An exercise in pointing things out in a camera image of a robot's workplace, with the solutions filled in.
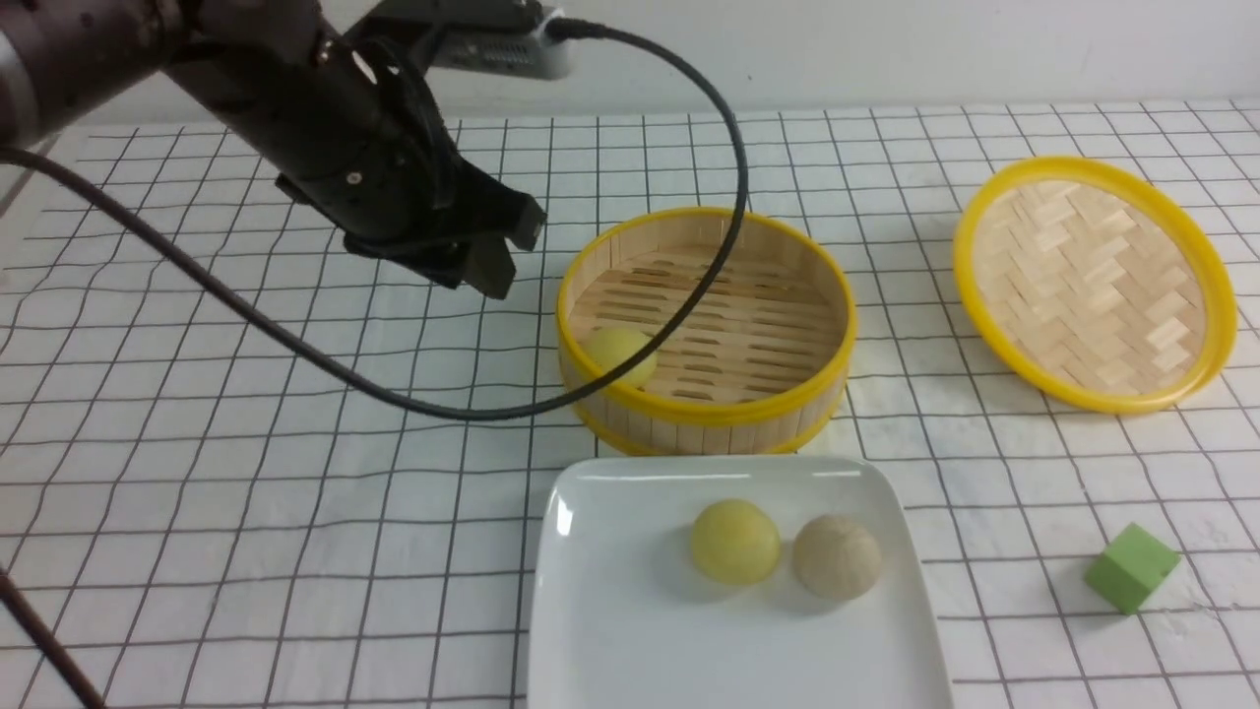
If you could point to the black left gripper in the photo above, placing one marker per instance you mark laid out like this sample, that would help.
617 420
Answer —
355 134

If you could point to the yellow steamed bun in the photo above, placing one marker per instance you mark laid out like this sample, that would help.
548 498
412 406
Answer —
608 347
734 542

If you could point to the white steamed bun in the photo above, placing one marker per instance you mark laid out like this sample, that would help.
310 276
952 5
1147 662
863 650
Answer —
836 558

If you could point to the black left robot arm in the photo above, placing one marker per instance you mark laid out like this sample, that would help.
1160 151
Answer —
63 59

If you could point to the white square plate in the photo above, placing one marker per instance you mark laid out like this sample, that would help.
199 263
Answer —
621 617

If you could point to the white grid tablecloth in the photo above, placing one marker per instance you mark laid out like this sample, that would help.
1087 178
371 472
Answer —
206 521

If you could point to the bamboo steamer lid yellow rim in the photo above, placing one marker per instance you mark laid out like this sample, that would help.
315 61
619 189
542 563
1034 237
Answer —
1092 285

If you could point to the green cube block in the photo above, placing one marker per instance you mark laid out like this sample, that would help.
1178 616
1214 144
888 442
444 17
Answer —
1130 569

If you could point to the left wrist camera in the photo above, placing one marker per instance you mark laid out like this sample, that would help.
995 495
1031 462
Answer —
502 38

